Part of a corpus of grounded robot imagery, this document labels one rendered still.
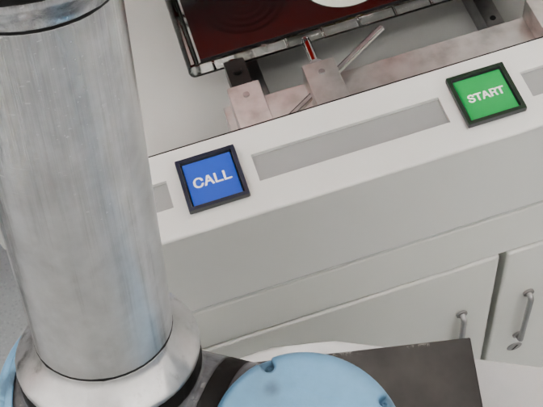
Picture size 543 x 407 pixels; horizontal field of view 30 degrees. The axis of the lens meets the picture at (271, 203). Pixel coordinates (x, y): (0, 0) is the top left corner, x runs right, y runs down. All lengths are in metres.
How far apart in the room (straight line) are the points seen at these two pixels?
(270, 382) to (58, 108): 0.23
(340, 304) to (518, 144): 0.27
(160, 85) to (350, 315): 0.34
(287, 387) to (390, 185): 0.34
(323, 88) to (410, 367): 0.31
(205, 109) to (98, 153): 0.64
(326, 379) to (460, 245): 0.47
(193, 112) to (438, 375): 0.44
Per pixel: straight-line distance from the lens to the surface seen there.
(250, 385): 0.62
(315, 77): 1.03
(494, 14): 1.16
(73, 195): 0.51
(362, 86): 1.06
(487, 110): 0.94
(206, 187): 0.90
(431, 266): 1.09
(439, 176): 0.94
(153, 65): 1.19
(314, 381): 0.62
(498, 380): 0.97
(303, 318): 1.09
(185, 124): 1.12
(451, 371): 0.87
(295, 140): 0.92
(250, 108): 1.01
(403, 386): 0.86
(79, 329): 0.58
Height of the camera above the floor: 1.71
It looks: 58 degrees down
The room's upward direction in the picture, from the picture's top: 11 degrees counter-clockwise
